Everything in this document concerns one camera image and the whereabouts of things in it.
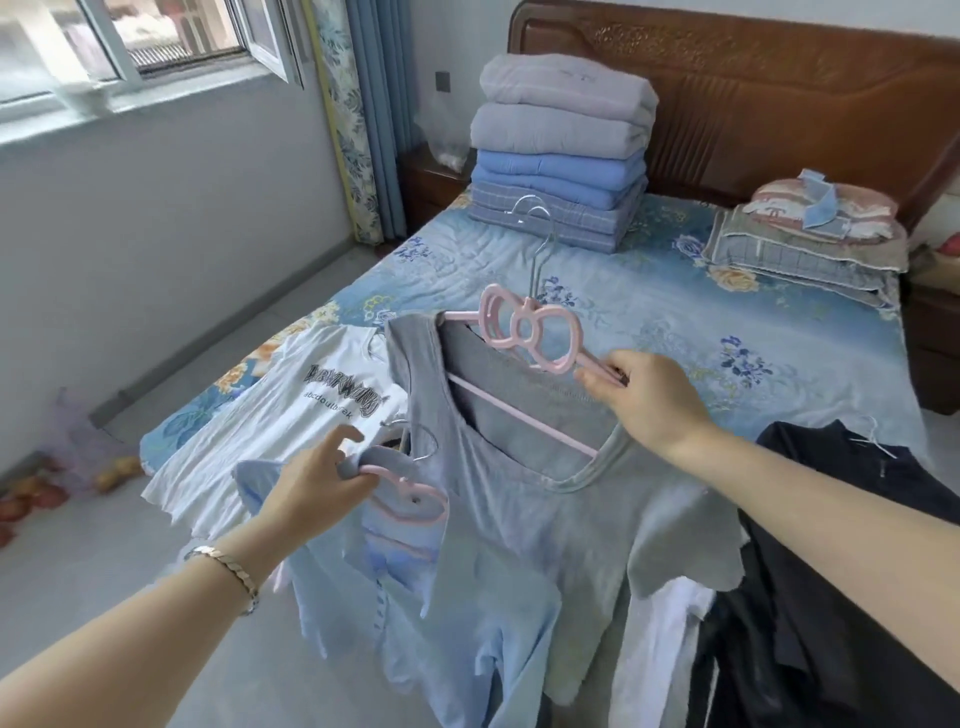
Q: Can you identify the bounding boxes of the grey checked pillow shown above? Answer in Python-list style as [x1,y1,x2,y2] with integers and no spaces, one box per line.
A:
[701,206,910,310]

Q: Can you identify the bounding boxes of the pink bow hanger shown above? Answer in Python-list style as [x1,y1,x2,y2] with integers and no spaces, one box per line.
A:
[438,193,628,463]

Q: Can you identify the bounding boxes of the blue floral curtain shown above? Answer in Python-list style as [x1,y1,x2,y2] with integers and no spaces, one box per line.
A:
[303,0,421,247]

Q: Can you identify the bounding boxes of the person's right hand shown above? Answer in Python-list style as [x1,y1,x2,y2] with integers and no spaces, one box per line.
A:
[573,350,718,466]

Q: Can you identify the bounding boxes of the person's left hand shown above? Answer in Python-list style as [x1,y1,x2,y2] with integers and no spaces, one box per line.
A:
[253,425,381,553]

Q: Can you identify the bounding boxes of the orange slippers on floor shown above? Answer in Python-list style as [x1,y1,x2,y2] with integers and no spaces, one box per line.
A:
[0,453,144,549]

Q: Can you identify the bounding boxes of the brown wooden headboard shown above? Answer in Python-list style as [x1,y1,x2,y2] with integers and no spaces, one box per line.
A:
[508,0,960,234]

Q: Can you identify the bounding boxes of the black jacket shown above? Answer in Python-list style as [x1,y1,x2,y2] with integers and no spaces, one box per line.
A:
[686,419,960,728]

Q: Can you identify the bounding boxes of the person's left forearm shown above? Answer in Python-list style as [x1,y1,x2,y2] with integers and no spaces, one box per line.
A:
[0,524,294,728]

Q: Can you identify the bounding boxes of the person's right forearm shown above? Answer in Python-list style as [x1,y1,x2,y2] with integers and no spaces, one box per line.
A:
[667,425,960,695]

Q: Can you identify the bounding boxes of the white wire hanger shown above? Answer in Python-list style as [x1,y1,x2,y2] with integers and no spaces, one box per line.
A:
[847,416,899,460]

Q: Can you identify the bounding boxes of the white t-shirt black print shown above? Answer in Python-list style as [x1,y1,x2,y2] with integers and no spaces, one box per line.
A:
[140,323,410,541]

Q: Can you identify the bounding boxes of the white framed window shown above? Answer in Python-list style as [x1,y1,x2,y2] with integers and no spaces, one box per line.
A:
[0,0,305,144]

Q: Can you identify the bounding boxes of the light blue shirt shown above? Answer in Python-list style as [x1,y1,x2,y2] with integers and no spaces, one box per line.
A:
[233,442,564,728]

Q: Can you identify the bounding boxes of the grey t-shirt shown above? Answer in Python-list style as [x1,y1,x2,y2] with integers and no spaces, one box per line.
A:
[383,313,744,706]

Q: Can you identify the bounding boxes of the brown cardboard box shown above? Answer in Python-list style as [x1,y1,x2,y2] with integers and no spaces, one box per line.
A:
[907,217,960,298]

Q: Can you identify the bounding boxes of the pink plastic hanger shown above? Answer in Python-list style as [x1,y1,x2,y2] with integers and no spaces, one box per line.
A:
[356,419,451,526]

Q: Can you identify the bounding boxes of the pale blue folded blanket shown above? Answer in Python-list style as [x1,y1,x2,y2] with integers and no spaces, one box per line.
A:
[468,176,650,255]

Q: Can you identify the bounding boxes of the silver link bracelet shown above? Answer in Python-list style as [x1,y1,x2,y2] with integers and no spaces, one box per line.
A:
[183,545,261,618]

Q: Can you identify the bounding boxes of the striped pillow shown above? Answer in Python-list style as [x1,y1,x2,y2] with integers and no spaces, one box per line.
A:
[742,178,900,243]

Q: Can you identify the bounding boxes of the blue floral bed quilt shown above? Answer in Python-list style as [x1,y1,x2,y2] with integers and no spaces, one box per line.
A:
[138,191,935,526]

